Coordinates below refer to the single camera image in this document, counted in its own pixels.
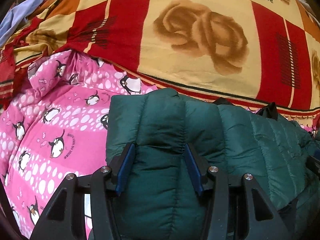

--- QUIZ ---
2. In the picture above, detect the dark green puffer jacket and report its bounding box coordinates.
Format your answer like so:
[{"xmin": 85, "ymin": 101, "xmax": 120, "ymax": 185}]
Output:
[{"xmin": 106, "ymin": 89, "xmax": 319, "ymax": 239}]

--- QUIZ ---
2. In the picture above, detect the pink penguin quilt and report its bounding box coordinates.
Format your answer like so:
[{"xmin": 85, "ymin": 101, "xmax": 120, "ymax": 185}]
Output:
[{"xmin": 1, "ymin": 50, "xmax": 156, "ymax": 237}]

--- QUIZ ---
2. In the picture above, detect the red rose pattern blanket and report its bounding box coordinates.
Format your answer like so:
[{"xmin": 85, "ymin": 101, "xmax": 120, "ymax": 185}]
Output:
[{"xmin": 1, "ymin": 0, "xmax": 319, "ymax": 126}]

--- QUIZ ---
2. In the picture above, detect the light blue cloth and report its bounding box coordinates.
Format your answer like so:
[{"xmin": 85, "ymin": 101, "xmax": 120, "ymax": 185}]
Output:
[{"xmin": 1, "ymin": 0, "xmax": 43, "ymax": 47}]

